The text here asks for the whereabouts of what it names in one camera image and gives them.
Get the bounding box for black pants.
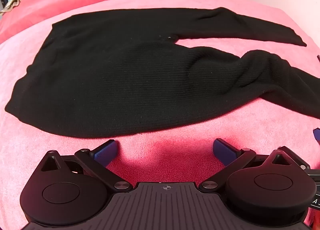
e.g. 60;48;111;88
5;7;320;139

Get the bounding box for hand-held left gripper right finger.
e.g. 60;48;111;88
199;138;292;192

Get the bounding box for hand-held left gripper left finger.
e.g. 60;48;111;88
40;139;132;192

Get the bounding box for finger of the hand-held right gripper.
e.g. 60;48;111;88
277;146;312;170
312;127;320;146

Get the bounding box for beige cloth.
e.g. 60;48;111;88
0;0;32;15

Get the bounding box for light pink blanket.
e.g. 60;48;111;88
0;0;320;230

